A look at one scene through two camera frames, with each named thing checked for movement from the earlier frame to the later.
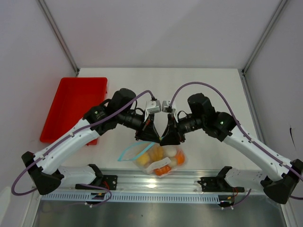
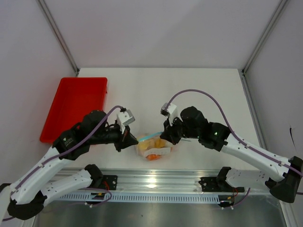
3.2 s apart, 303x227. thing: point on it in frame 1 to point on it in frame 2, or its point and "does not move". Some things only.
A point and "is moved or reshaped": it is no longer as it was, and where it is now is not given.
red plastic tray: x=74 y=97 does not move
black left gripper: x=147 y=131 to x=125 y=141
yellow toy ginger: x=156 y=153 is moved or reshaped
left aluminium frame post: x=45 y=10 does not move
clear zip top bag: x=159 y=161 is moved or reshaped
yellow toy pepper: x=144 y=159 to x=142 y=145
